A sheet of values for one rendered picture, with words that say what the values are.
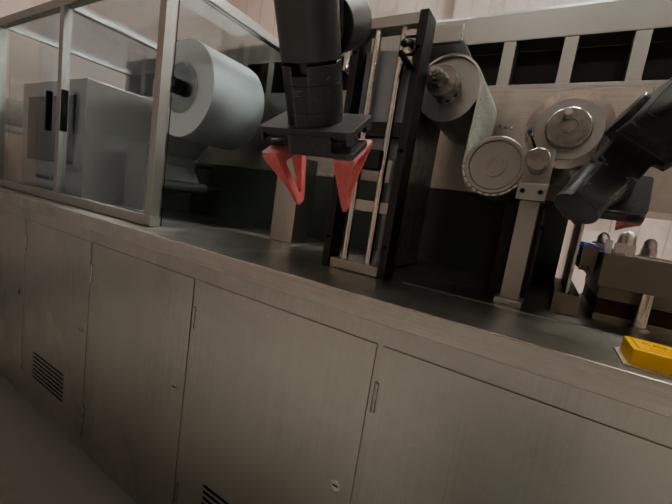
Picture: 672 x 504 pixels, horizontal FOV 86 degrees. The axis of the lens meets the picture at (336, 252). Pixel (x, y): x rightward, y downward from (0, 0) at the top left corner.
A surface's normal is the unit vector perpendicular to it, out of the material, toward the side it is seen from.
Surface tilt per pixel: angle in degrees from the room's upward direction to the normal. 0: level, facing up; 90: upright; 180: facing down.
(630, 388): 90
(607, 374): 90
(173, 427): 90
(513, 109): 90
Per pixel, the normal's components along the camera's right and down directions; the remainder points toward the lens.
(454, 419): -0.51, 0.04
